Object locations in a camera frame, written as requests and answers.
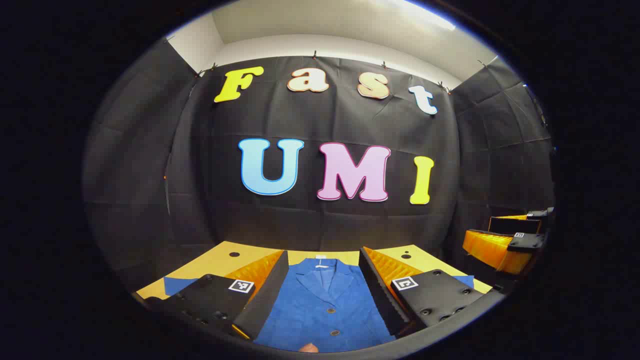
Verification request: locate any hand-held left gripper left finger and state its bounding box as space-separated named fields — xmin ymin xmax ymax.
xmin=144 ymin=249 xmax=290 ymax=342

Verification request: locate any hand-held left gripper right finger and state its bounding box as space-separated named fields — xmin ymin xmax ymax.
xmin=358 ymin=246 xmax=486 ymax=337

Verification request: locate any blue jacket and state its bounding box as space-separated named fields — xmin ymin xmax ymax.
xmin=163 ymin=256 xmax=475 ymax=353

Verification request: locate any black backdrop cloth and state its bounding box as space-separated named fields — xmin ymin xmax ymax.
xmin=82 ymin=37 xmax=556 ymax=301

